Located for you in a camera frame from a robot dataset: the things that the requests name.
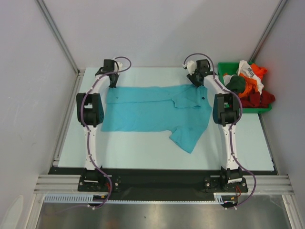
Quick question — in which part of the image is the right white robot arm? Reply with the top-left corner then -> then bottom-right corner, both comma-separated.
183,59 -> 242,170

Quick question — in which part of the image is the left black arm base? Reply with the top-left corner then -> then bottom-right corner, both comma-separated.
78,168 -> 110,192

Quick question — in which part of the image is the orange t shirt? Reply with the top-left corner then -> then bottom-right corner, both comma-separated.
236,61 -> 267,98

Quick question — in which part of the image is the left aluminium corner post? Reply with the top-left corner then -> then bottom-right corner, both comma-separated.
35,0 -> 80,75

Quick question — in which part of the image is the white printed t shirt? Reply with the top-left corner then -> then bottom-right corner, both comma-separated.
223,60 -> 264,98

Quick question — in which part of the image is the white cable duct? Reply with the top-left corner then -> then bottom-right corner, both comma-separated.
44,194 -> 236,205

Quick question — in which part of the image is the dark green t shirt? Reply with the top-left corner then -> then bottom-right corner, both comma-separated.
224,75 -> 246,94

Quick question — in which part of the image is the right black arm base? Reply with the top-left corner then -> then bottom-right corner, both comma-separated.
204,167 -> 248,193

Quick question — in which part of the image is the red t shirt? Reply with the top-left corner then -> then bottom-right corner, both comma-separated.
241,90 -> 275,108

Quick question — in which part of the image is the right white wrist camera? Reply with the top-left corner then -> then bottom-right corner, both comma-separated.
183,61 -> 196,75

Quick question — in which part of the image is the aluminium front rail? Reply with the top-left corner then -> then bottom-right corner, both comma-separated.
34,175 -> 294,195

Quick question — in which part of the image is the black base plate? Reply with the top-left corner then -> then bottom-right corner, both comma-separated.
48,167 -> 276,201

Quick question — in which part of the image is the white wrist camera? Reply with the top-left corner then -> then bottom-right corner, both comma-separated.
114,61 -> 122,72
183,61 -> 196,75

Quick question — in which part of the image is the light blue t shirt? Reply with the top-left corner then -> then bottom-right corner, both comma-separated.
101,84 -> 212,153

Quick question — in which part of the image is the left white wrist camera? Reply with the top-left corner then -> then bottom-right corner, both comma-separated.
114,61 -> 122,72

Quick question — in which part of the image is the right aluminium corner post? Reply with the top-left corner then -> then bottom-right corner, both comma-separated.
248,0 -> 289,62

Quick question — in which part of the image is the aluminium corner post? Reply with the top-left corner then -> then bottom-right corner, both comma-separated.
248,0 -> 289,62
35,0 -> 80,75

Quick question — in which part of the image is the green plastic bin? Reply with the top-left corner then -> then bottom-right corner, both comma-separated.
218,62 -> 271,114

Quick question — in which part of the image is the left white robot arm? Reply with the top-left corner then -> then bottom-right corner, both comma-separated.
76,57 -> 123,171

